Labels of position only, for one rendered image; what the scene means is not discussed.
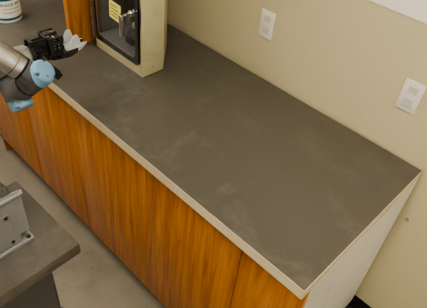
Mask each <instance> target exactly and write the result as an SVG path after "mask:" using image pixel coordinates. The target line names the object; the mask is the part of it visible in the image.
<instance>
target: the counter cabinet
mask: <svg viewBox="0 0 427 308"><path fill-rule="evenodd" d="M32 100H33V102H34V104H33V106H31V107H29V108H28V109H25V110H23V111H20V112H16V113H14V112H12V111H11V110H10V108H9V107H8V105H7V104H6V103H5V100H4V98H3V96H2V94H1V92H0V131H1V135H2V138H3V142H4V146H5V149H6V151H9V150H11V149H14V150H15V151H16V152H17V153H18V154H19V155H20V156H21V157H22V158H23V159H24V160H25V161H26V163H27V164H28V165H29V166H30V167H31V168H32V169H33V170H34V171H35V172H36V173H37V174H38V175H39V176H40V177H41V178H42V179H43V180H44V181H45V182H46V183H47V184H48V185H49V186H50V187H51V188H52V189H53V190H54V191H55V192H56V193H57V194H58V196H59V197H60V198H61V199H62V200H63V201H64V202H65V203H66V204H67V205H68V206H69V207H70V208H71V209H72V210H73V211H74V213H75V214H76V215H77V216H78V217H79V218H80V219H81V220H82V221H83V222H84V223H85V224H86V225H87V226H88V227H89V228H90V229H91V230H92V231H93V232H94V233H95V234H96V235H97V236H98V237H99V238H100V239H101V240H102V241H103V242H104V243H105V244H106V246H107V247H108V248H109V249H110V250H111V251H112V252H113V253H114V254H115V255H116V256H117V257H118V258H119V259H120V260H121V261H122V263H124V264H125V265H126V266H127V268H129V270H131V271H132V272H133V273H134V275H136V276H137V277H138V279H139V280H140V281H141V282H142V283H143V284H144V285H145V286H146V287H147V288H148V289H149V290H150V291H151V292H152V293H153V294H154V296H155V297H156V298H157V299H158V300H159V301H160V302H161V303H162V304H163V305H164V306H165V307H166V308H348V306H349V304H350V302H351V301H352V299H353V297H354V296H355V293H356V291H357V289H358V288H359V286H360V284H361V283H362V281H363V279H364V277H365V275H366V273H367V271H368V270H369V268H370V266H371V264H372V263H373V261H374V259H375V257H376V255H377V253H378V251H379V250H380V248H381V246H382V245H383V243H384V240H385V239H386V237H387V235H388V233H389V232H390V230H391V228H392V226H393V224H394V223H395V220H396V219H397V217H398V215H399V213H400V212H401V210H402V208H403V206H404V204H405V202H406V200H407V199H408V197H409V195H410V193H411V192H412V190H413V188H414V186H415V184H416V182H417V181H416V182H415V183H414V184H413V185H412V186H411V187H410V188H409V189H408V190H407V191H406V192H405V193H404V194H403V195H402V197H401V198H400V199H399V200H398V201H397V202H396V203H395V204H394V205H393V206H392V207H391V208H390V209H389V210H388V211H387V212H386V213H385V214H384V215H383V216H382V217H381V218H380V219H379V220H378V221H377V222H376V223H375V224H374V225H373V226H372V227H371V228H370V229H369V230H368V231H367V233H366V234H365V235H364V236H363V237H362V238H361V239H360V240H359V241H358V242H357V243H356V244H355V245H354V246H353V247H352V248H351V249H350V250H349V252H347V254H345V256H343V258H342V259H340V261H338V263H336V264H335V266H333V268H332V269H331V270H330V271H329V272H328V273H327V274H326V275H325V276H324V277H323V278H322V279H321V280H320V281H319V282H318V283H317V284H316V285H315V287H314V288H313V289H312V290H311V291H310V292H309V293H308V294H307V295H306V296H305V297H304V298H303V299H302V300H301V299H299V298H298V297H297V296H296V295H294V294H293V293H292V292H291V291H290V290H289V289H288V288H286V287H285V286H284V285H283V284H281V283H280V282H279V281H278V280H277V279H276V278H274V277H273V276H272V275H271V274H270V273H269V272H268V271H266V270H265V269H264V268H263V267H261V266H260V265H259V264H258V263H257V262H256V261H254V260H253V259H252V258H251V257H249V256H248V255H247V254H246V253H245V252H244V251H243V250H241V249H240V248H239V247H237V246H236V245H235V244H234V243H233V242H232V241H231V240H229V239H228V238H227V237H225V235H223V233H221V232H220V231H219V230H217V229H216V228H215V227H214V226H213V225H212V224H211V223H209V222H208V221H207V220H205V219H204V218H203V217H202V216H201V215H200V214H199V213H197V212H196V211H195V210H194V209H192V208H191V207H190V206H189V205H188V204H187V203H185V202H184V201H183V200H182V199H181V198H180V197H178V196H177V195H176V194H175V193H174V192H172V191H171V190H170V189H169V188H168V187H167V186H165V185H164V184H163V183H162V182H160V181H159V180H158V179H157V178H156V177H155V176H154V175H152V174H151V173H150V172H149V171H147V170H146V169H145V168H144V167H143V166H142V165H141V164H139V163H138V162H137V161H136V160H134V158H132V157H131V156H130V155H129V154H127V153H126V152H125V151H124V150H123V149H122V148H120V147H119V146H118V145H117V144H115V143H114V142H113V141H112V140H111V139H110V138H109V137H107V136H106V135H105V134H103V133H102V132H101V131H100V130H99V129H98V128H97V127H95V126H94V125H93V124H91V122H89V120H87V119H86V118H85V117H83V116H82V115H81V114H80V113H79V112H78V111H77V110H75V109H74V108H73V107H72V106H70V105H69V104H68V103H67V102H66V101H65V100H63V99H62V98H61V97H60V96H58V95H57V94H56V93H55V92H54V91H53V90H52V89H50V88H49V87H48V86H47V87H45V88H43V89H42V90H40V91H39V92H37V93H36V94H35V95H34V96H32Z"/></svg>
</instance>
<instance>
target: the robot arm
mask: <svg viewBox="0 0 427 308"><path fill-rule="evenodd" d="M46 30H49V31H46ZM43 31H46V32H43ZM37 33H38V37H37V38H34V39H29V38H25V39H24V45H19V46H16V47H11V46H9V45H8V44H6V43H5V42H3V41H2V40H0V92H1V94H2V96H3V98H4V100H5V103H6V104H7V105H8V107H9V108H10V110H11V111H12V112H14V113H16V112H20V111H23V110H25V109H28V108H29V107H31V106H33V104H34V102H33V100H32V96H34V95H35V94H36V93H37V92H39V91H40V90H42V89H43V88H45V87H47V86H48V85H49V84H50V83H51V82H52V81H53V80H54V79H55V78H56V79H58V80H59V79H60V78H61V77H62V76H63V74H62V73H61V72H60V71H59V69H58V68H56V67H54V66H52V64H51V63H49V61H48V60H60V59H63V58H68V57H71V56H73V55H75V54H76V53H77V52H78V51H79V50H81V49H82V48H83V47H84V46H85V44H86V43H87V41H83V42H82V40H83V38H79V37H78V35H72V33H71V31H70V30H69V29H67V30H65V32H64V36H58V34H57V32H56V30H54V29H53V30H52V28H49V29H45V30H41V31H38V32H37ZM63 49H65V50H63ZM45 58H46V59H47V60H46V59H45ZM9 194H10V192H9V191H8V189H7V188H6V186H5V185H3V184H2V183H1V182H0V199H2V198H4V197H5V196H7V195H9Z"/></svg>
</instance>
